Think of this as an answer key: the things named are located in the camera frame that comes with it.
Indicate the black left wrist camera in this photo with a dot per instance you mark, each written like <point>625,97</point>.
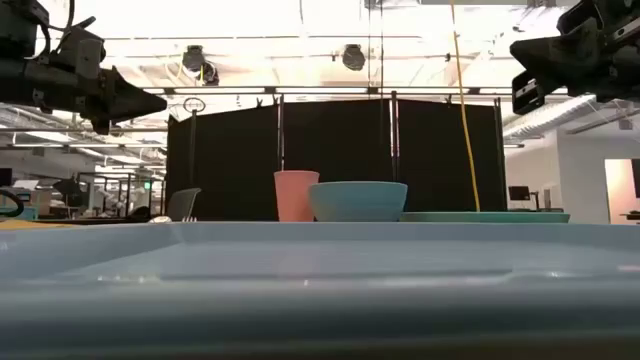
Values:
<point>82,50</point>

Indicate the small black monitor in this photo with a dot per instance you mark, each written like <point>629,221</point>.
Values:
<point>519,193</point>

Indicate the blue plastic tray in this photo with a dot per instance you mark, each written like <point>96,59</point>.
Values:
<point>320,280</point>

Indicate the black curtain partition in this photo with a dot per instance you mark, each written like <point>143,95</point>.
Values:
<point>235,160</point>

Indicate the pink plastic cup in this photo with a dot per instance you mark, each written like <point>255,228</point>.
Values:
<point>295,197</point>

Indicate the teal plate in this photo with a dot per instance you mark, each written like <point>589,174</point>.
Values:
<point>485,217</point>

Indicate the blue bowl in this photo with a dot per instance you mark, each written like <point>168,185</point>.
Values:
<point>357,202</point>

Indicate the black softbox on stand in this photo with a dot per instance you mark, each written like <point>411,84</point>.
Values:
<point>70,187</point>

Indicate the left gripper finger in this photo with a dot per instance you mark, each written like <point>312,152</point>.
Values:
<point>125,92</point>
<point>130,110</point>

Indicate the black ceiling-mounted device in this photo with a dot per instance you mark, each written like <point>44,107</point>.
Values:
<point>354,57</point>
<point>195,60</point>

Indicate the office chair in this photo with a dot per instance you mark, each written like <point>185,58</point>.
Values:
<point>182,205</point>

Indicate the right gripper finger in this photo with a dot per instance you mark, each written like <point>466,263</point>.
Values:
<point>565,40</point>
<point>565,65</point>

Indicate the long horizontal ceiling rail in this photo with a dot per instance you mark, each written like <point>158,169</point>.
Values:
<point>320,90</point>

